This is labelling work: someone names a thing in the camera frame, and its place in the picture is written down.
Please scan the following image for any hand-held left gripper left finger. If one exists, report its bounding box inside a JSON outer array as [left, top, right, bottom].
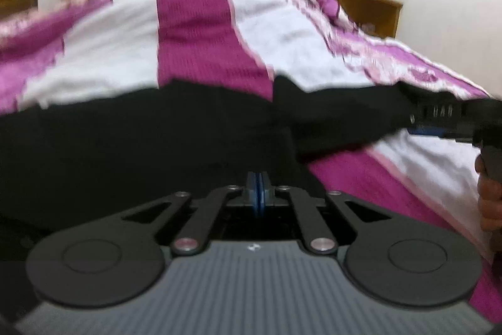
[[120, 172, 258, 257]]

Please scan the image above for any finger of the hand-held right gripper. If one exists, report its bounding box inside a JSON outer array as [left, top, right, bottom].
[[398, 86, 476, 127], [408, 125, 475, 144]]

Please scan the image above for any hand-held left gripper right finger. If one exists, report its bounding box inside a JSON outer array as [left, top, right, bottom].
[[258, 172, 393, 256]]

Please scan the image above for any black garment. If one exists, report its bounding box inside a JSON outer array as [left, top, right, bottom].
[[0, 75, 416, 273]]

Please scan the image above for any person's right hand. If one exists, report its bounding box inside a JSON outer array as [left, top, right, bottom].
[[474, 154, 502, 232]]

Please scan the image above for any wooden bedside cabinet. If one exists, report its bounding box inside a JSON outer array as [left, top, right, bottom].
[[331, 0, 404, 40]]

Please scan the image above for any purple and white bedspread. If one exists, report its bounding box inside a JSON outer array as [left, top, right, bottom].
[[0, 0, 502, 324]]

